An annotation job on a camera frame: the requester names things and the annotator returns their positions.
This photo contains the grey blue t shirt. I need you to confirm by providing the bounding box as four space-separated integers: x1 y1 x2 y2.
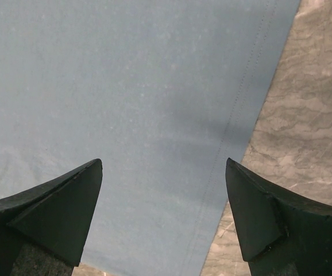
0 1 299 275

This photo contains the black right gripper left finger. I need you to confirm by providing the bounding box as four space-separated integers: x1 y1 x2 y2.
0 159 102 275

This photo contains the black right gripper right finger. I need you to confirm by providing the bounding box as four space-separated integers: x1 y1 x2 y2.
225 159 332 275

